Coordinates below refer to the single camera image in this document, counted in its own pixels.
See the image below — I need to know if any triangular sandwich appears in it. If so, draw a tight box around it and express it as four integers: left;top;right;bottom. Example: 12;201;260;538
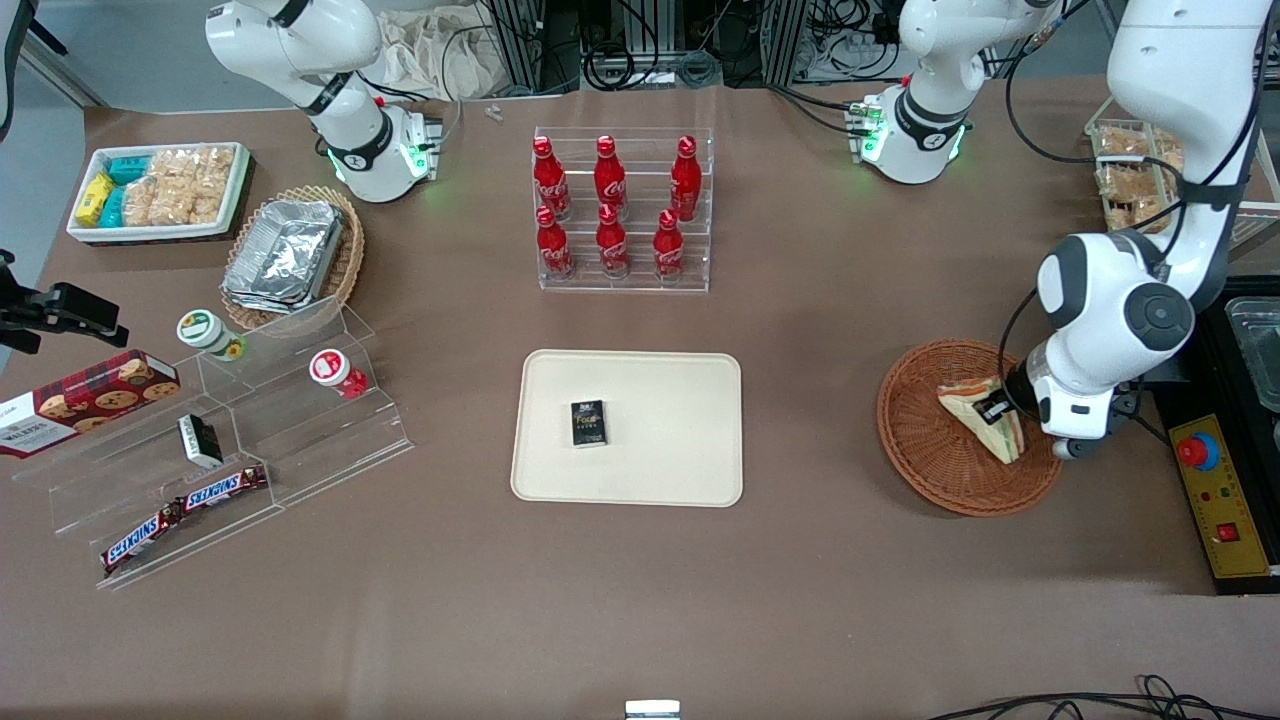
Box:
936;375;1026;467

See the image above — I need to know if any round brown wicker basket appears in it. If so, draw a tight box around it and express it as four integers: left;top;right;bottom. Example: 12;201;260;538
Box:
877;339;1067;518

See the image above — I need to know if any oval light wicker basket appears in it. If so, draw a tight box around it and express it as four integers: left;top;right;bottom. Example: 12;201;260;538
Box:
221;185;365;333

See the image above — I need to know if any beige rectangular tray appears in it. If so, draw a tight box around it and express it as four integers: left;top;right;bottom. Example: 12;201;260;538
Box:
510;349;744;508

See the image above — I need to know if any red tartan cookie box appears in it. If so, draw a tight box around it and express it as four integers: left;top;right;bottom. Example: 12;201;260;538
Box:
0;349;182;460

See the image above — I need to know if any green lid white cup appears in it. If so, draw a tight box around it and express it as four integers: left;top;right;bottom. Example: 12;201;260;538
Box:
177;310;247;363

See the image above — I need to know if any yellow snack pack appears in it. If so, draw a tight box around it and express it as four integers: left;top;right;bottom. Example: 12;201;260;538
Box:
75;172;117;227

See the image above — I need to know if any clear rice cracker bag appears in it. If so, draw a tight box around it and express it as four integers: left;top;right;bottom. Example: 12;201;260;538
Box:
194;147;237;226
148;149;201;187
122;180;198;227

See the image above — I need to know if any small black box white side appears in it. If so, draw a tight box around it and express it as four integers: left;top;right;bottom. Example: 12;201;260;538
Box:
178;414;225;470

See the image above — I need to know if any white rectangular snack bin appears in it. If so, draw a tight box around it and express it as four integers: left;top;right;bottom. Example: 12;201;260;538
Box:
66;142;251;244

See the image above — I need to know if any yellow emergency stop box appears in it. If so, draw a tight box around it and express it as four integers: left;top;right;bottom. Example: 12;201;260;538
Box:
1167;412;1280;583

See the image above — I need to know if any brown Snickers bar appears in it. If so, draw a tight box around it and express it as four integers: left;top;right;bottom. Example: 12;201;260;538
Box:
100;500;187;577
178;464;270;515

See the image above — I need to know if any stack of foil trays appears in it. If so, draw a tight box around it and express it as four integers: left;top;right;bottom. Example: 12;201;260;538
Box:
222;199;346;316

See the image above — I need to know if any clear plastic container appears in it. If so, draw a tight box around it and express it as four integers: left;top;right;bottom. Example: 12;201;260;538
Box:
1224;296;1280;413

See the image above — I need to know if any red lid cup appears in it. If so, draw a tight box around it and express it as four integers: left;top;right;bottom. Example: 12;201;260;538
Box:
309;349;370;401

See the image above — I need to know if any black curved bar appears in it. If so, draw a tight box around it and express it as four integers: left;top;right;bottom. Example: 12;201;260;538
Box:
0;0;69;143

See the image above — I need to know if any clear acrylic step shelf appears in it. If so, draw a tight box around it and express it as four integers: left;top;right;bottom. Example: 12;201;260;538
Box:
12;296;415;591

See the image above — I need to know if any red cola bottle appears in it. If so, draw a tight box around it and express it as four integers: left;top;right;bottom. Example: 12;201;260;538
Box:
596;204;631;280
653;209;686;282
532;137;571;222
669;136;703;222
535;206;576;281
594;136;628;217

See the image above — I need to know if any clear acrylic bottle rack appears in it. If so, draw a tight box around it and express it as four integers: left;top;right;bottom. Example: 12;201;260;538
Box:
533;126;714;294

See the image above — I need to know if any small black box gold print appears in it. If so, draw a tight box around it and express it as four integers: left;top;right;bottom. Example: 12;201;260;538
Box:
570;400;609;449

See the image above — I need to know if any white crumpled cloth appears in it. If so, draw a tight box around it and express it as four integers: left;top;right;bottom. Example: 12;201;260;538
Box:
374;8;501;102

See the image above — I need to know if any black stand cable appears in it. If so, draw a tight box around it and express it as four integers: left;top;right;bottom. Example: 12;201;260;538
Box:
1108;380;1173;447

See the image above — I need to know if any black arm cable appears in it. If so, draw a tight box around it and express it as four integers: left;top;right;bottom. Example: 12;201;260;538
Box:
997;0;1276;401

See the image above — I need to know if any white wire rack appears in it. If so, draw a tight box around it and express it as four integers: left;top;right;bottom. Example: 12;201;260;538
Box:
1085;95;1280;251

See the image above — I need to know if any black floor cable bundle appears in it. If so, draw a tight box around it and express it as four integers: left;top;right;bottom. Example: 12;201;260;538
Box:
925;674;1280;720

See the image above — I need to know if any black base cable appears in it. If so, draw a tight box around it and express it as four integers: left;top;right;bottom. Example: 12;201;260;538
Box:
358;72;465;151
768;84;863;137

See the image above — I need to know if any aluminium frame post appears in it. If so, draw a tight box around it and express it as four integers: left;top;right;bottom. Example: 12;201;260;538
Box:
487;0;546;94
762;0;809;87

